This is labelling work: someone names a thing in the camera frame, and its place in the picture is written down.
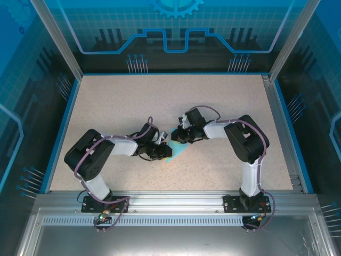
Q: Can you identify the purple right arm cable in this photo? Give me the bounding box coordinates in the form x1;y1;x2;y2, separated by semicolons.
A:
189;105;278;232

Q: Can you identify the light blue cloth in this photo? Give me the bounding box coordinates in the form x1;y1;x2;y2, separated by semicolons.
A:
164;127;189;164

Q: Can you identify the sheet metal tray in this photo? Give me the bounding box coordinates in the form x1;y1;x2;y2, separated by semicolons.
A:
15;207;338;256

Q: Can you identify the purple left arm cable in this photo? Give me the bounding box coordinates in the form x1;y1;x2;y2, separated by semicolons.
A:
73;116;132;232

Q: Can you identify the aluminium frame post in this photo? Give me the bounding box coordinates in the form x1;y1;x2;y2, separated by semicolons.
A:
28;0;84;81
268;0;321;82

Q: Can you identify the slotted grey cable duct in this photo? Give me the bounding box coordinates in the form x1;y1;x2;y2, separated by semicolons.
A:
42;216;247;227

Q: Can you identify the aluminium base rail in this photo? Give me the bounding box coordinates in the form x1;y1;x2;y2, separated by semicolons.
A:
34;189;320;217

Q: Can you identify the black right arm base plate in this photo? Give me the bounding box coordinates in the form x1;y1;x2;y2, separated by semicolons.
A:
223;194;270;214

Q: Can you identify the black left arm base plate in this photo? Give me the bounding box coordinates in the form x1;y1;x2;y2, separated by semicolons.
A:
81;195;131;214

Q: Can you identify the aluminium side rail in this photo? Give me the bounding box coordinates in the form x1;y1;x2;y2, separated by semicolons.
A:
261;74;305;193

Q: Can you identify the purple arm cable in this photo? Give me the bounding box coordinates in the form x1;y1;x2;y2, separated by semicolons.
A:
73;116;132;232
189;105;278;232

